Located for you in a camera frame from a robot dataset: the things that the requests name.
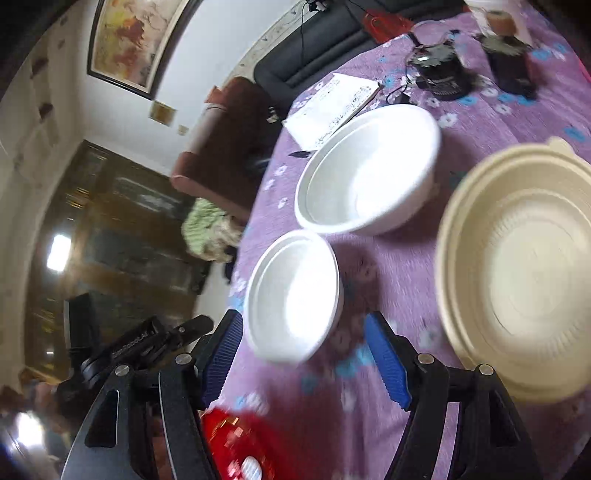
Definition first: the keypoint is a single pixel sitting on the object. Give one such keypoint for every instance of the white printed paper booklet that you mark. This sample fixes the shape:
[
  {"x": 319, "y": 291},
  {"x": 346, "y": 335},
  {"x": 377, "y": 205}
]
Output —
[{"x": 334, "y": 108}]

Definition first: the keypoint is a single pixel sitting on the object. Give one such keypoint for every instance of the green patterned cloth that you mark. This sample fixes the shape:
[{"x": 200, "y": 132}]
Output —
[{"x": 210, "y": 228}]

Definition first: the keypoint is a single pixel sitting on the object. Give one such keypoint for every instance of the brown armchair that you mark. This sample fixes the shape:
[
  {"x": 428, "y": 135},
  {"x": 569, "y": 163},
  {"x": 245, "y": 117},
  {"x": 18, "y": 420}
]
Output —
[{"x": 226, "y": 147}]

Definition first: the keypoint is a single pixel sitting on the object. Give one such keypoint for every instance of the dark wooden cabinet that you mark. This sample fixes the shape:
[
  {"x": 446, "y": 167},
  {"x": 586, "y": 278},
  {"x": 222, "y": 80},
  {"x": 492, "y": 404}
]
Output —
[{"x": 115, "y": 249}]

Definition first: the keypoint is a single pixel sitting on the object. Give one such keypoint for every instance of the large white bowl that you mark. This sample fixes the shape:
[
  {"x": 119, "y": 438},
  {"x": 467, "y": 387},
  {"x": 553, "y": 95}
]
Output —
[{"x": 369, "y": 170}]

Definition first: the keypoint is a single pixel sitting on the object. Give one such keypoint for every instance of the purple floral tablecloth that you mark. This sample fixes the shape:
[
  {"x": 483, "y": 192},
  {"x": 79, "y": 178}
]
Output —
[{"x": 415, "y": 286}]

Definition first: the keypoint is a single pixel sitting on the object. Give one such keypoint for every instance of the small white bowl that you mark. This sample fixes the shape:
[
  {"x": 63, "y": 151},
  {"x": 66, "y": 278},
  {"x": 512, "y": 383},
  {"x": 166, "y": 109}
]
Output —
[{"x": 295, "y": 300}]

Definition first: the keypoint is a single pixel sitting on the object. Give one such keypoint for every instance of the beige plastic plate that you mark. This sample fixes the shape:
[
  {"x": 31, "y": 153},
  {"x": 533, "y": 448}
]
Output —
[{"x": 526, "y": 272}]

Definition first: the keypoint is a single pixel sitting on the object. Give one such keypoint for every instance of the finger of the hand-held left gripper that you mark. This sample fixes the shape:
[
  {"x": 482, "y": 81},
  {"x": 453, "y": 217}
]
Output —
[{"x": 178, "y": 333}]

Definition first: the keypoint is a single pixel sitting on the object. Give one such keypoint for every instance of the black rectangular device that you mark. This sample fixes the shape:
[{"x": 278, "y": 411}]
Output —
[{"x": 508, "y": 64}]

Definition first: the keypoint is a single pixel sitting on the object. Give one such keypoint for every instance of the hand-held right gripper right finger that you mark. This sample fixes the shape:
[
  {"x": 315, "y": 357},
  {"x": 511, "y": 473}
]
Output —
[{"x": 387, "y": 364}]

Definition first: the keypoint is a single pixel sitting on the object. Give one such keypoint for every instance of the round black device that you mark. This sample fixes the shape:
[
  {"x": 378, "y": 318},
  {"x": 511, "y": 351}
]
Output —
[{"x": 441, "y": 74}]

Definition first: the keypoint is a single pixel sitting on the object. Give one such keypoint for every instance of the red shiny packet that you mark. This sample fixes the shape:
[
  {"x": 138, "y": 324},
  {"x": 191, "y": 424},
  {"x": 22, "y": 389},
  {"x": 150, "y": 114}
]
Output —
[{"x": 240, "y": 443}]

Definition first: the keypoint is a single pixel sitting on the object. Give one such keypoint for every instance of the red bag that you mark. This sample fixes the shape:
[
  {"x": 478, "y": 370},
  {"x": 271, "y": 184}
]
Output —
[{"x": 385, "y": 25}]

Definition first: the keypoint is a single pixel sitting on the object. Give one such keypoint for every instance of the black sofa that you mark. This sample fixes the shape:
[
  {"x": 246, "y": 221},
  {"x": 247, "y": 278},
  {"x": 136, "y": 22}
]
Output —
[{"x": 318, "y": 44}]

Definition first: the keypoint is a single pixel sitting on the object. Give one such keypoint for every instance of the framed wall painting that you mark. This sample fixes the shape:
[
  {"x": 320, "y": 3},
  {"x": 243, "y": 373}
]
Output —
[{"x": 134, "y": 39}]

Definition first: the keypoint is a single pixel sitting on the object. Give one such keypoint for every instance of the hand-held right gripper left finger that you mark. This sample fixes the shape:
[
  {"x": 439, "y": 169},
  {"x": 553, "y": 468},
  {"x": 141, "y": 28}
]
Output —
[{"x": 222, "y": 355}]

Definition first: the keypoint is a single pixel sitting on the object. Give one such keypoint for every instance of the small yellow wall picture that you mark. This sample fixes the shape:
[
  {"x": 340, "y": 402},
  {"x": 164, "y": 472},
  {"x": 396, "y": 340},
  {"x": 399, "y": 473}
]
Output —
[{"x": 161, "y": 112}]

